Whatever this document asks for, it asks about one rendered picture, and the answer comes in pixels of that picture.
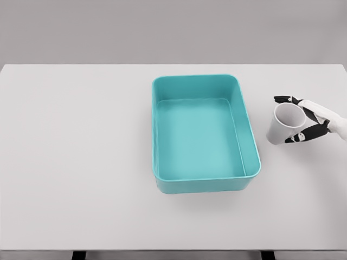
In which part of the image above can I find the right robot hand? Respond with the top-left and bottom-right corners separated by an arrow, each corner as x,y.
273,95 -> 343,144

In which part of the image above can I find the white paper cup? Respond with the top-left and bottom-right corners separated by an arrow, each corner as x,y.
266,102 -> 307,146

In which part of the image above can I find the teal plastic basket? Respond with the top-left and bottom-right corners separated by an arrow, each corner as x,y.
151,74 -> 262,194

